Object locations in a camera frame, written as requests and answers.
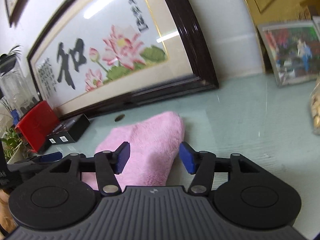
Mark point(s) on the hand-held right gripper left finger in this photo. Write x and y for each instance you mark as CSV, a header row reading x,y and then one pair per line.
x,y
123,158

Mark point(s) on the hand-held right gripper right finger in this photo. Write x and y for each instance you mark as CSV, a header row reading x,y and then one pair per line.
x,y
188,159

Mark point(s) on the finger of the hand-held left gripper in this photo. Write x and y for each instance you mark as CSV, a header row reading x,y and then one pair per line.
x,y
51,156

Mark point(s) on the pink towel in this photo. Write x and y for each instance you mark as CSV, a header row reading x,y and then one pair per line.
x,y
150,142

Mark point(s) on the green potted plant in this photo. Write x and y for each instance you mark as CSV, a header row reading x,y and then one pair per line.
x,y
11,142

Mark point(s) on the black cardboard box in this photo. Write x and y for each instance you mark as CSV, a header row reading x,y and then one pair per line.
x,y
72,130

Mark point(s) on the red box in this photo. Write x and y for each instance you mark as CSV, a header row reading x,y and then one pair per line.
x,y
35,125

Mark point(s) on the small brown coin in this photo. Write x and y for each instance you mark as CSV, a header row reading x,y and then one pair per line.
x,y
119,117

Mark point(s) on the clear glass jar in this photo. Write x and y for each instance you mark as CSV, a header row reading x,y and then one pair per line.
x,y
15,90

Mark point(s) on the framed lotus embroidery picture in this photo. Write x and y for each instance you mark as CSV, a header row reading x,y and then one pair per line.
x,y
107,45

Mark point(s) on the plastic bag of dried mushrooms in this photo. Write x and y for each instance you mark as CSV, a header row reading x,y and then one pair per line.
x,y
316,107

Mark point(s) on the silver framed colour photo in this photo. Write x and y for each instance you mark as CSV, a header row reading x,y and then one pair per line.
x,y
292,52

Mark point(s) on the small silver picture frame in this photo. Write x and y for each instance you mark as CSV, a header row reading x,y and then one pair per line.
x,y
317,22

